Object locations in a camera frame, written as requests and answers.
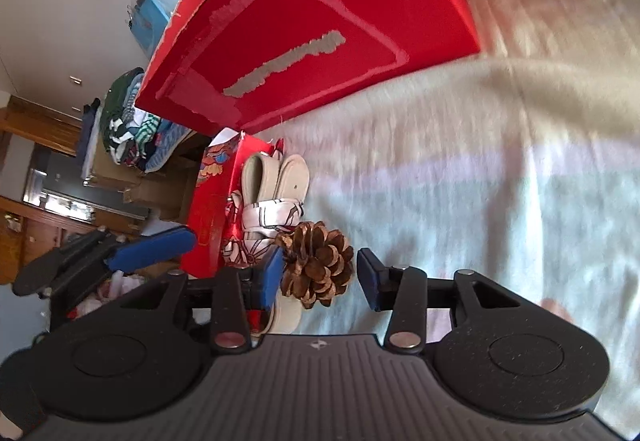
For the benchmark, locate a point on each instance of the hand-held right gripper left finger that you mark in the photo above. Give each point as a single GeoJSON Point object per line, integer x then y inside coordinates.
{"type": "Point", "coordinates": [269, 278]}

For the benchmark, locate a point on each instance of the pale pastel blanket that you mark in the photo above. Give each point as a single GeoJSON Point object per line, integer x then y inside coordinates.
{"type": "Point", "coordinates": [475, 171]}

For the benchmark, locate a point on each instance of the brown cardboard box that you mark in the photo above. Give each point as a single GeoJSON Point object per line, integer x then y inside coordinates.
{"type": "Point", "coordinates": [145, 188]}

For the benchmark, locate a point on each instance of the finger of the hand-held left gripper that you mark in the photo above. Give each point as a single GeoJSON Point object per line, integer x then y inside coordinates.
{"type": "Point", "coordinates": [150, 247]}

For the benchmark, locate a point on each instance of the blue packet in plastic bag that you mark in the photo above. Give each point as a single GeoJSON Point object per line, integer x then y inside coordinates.
{"type": "Point", "coordinates": [147, 18]}

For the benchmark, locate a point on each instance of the brown pine cone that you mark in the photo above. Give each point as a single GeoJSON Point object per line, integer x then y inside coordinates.
{"type": "Point", "coordinates": [315, 266]}

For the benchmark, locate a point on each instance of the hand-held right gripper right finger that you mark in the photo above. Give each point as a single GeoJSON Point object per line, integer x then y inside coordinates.
{"type": "Point", "coordinates": [367, 278]}

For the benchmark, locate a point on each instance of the pile of folded clothes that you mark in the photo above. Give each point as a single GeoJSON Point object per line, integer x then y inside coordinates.
{"type": "Point", "coordinates": [130, 131]}

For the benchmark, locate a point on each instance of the large red cardboard box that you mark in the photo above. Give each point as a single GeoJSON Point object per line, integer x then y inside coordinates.
{"type": "Point", "coordinates": [310, 31]}

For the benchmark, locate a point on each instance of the dark television screen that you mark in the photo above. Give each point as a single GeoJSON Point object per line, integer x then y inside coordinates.
{"type": "Point", "coordinates": [75, 193]}

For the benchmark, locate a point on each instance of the wooden cabinet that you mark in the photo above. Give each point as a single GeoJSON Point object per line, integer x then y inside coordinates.
{"type": "Point", "coordinates": [30, 226]}

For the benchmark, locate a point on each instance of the dark blue hanging garment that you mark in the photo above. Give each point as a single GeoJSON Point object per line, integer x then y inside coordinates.
{"type": "Point", "coordinates": [87, 131]}

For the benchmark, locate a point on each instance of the beige slipper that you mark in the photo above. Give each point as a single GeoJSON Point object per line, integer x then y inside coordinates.
{"type": "Point", "coordinates": [260, 178]}
{"type": "Point", "coordinates": [292, 181]}

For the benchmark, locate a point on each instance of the red floral patterned box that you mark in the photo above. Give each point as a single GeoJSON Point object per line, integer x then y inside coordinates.
{"type": "Point", "coordinates": [212, 206]}

